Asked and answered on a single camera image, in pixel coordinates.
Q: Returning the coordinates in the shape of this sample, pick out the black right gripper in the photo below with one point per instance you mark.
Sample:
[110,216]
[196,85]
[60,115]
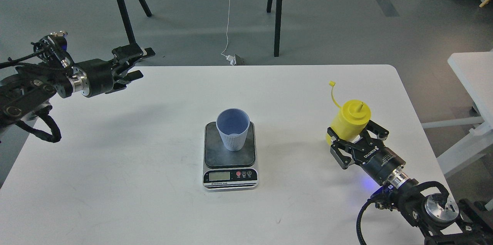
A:
[370,153]

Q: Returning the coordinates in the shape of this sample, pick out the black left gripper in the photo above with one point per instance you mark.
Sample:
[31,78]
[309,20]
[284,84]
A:
[98,73]

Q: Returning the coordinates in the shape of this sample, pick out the yellow squeeze bottle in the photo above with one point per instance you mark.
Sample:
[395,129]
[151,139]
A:
[351,119]

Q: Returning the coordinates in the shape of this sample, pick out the blue ribbed plastic cup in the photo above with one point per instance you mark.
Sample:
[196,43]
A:
[233,125]

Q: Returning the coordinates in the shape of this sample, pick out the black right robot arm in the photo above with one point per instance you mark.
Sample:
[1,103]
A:
[427,206]

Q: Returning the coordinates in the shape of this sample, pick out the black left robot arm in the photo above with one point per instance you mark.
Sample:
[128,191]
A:
[50,70]

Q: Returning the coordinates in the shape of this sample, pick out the digital kitchen scale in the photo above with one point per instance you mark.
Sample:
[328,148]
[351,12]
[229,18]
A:
[225,170]

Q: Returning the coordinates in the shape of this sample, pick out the white power adapter on floor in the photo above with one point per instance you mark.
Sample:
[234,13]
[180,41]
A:
[235,60]

